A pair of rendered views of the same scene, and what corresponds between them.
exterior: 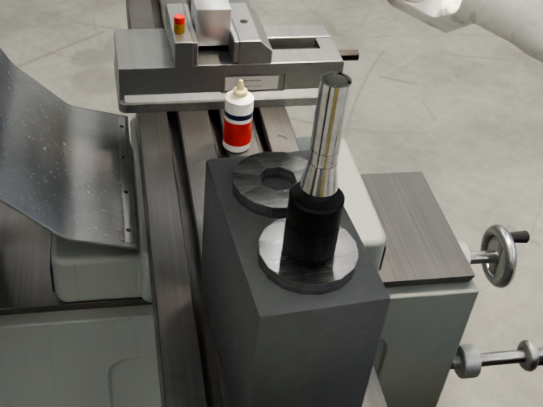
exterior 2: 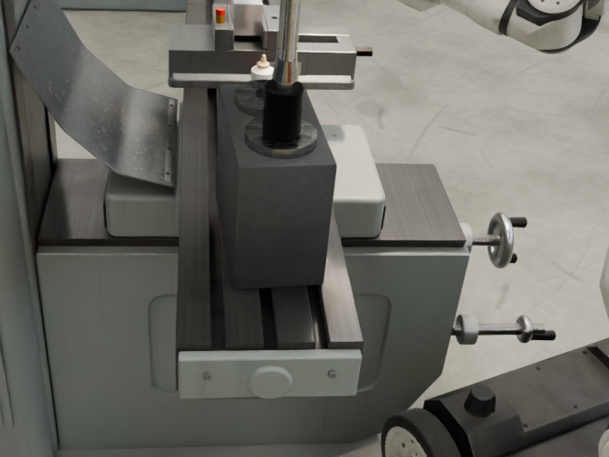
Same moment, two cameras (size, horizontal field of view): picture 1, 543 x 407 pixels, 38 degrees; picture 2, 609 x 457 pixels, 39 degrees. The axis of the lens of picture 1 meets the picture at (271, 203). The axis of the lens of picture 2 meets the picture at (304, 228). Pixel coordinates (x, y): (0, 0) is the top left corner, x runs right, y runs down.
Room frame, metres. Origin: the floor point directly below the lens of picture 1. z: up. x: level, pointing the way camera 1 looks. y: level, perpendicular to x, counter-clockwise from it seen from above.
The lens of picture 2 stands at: (-0.41, -0.17, 1.65)
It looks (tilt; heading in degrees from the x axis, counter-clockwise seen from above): 35 degrees down; 6
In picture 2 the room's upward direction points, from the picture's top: 5 degrees clockwise
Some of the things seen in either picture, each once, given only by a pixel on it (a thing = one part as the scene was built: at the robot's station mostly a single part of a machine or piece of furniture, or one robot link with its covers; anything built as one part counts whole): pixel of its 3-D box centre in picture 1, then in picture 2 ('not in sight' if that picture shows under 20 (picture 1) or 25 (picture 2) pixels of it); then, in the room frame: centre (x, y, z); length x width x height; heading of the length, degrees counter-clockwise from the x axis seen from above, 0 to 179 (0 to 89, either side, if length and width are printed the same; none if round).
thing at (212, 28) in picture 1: (210, 18); (246, 14); (1.09, 0.12, 1.05); 0.06 x 0.05 x 0.06; 16
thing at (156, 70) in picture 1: (228, 52); (261, 44); (1.10, 0.10, 0.99); 0.35 x 0.15 x 0.11; 106
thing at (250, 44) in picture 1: (245, 32); (275, 27); (1.10, 0.07, 1.03); 0.12 x 0.06 x 0.04; 16
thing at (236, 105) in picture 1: (238, 113); (262, 84); (0.93, 0.06, 0.99); 0.04 x 0.04 x 0.11
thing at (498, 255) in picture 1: (480, 257); (483, 239); (1.08, -0.39, 0.64); 0.16 x 0.12 x 0.12; 105
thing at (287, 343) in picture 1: (282, 285); (270, 179); (0.56, -0.02, 1.04); 0.22 x 0.12 x 0.20; 20
